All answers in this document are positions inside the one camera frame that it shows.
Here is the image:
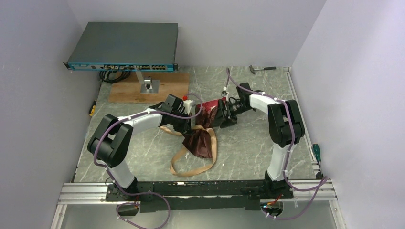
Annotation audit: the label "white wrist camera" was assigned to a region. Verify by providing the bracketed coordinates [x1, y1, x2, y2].
[221, 86, 229, 100]
[183, 96, 196, 116]

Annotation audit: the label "green handled screwdriver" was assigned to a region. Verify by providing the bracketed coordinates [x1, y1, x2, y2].
[312, 144, 323, 179]

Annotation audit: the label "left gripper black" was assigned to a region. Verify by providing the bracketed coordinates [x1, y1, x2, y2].
[170, 110, 193, 136]

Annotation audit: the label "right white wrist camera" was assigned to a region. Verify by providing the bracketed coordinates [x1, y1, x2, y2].
[221, 86, 229, 100]

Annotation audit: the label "hammer with black handle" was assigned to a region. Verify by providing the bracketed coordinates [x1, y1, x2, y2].
[249, 65, 276, 75]

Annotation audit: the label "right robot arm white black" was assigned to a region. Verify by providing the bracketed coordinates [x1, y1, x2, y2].
[212, 83, 305, 198]

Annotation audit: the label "tan satin ribbon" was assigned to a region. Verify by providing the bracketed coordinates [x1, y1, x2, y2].
[170, 125, 218, 177]

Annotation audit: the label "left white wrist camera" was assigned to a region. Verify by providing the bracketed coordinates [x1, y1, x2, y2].
[183, 96, 196, 116]

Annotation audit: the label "black coiled cables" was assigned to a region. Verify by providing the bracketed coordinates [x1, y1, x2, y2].
[99, 70, 132, 84]

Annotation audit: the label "wooden board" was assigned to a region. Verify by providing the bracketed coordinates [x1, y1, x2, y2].
[108, 72, 190, 104]

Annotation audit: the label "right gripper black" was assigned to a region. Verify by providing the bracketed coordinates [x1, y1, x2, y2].
[211, 99, 251, 128]

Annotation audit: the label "metal stand bracket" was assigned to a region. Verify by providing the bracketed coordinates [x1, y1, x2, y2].
[135, 71, 160, 94]

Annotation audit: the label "maroon paper bouquet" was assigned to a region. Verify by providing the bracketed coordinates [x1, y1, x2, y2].
[183, 99, 220, 159]

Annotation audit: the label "yellow black tool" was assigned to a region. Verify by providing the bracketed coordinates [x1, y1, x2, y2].
[88, 100, 96, 117]

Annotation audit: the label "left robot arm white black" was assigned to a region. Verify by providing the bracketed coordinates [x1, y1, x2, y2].
[87, 94, 197, 200]

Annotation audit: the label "grey blue network switch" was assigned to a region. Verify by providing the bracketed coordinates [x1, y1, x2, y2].
[64, 22, 179, 72]

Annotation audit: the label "aluminium rail frame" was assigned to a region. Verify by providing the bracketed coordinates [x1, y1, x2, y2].
[50, 65, 344, 229]

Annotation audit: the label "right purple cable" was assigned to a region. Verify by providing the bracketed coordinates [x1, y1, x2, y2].
[225, 68, 330, 221]

